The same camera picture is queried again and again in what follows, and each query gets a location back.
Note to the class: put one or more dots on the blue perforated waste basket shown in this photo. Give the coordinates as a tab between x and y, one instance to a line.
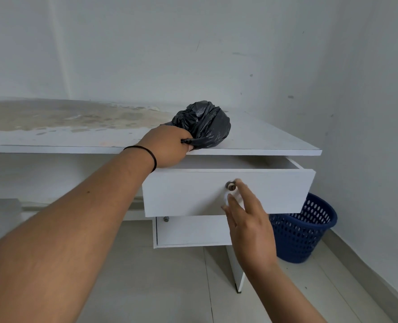
300	232

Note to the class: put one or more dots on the person's right forearm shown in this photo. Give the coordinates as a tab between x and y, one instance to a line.
279	296

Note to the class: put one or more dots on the white desk drawer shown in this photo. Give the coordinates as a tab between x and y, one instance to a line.
185	191

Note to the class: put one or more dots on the person's right middle finger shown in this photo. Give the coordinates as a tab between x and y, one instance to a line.
247	196

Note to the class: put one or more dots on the person's right hand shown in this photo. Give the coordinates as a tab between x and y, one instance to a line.
253	232

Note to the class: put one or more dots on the black wristband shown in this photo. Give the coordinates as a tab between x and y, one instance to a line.
151	155

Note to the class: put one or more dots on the person's right thumb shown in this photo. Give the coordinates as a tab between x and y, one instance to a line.
228	218

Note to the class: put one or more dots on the white cabinet door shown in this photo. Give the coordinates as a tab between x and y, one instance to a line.
192	230

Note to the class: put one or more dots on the person's left fingers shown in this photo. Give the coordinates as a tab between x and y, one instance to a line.
186	135

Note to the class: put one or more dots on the black plastic garbage bag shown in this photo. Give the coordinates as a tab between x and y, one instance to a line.
204	122

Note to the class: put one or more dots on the white desk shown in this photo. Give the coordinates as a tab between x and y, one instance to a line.
269	137

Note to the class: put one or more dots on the silver drawer lock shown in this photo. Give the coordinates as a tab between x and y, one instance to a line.
231	186

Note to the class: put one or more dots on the person's left hand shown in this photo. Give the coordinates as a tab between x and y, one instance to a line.
165	146

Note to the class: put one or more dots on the person's left forearm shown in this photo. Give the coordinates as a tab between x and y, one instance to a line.
61	238

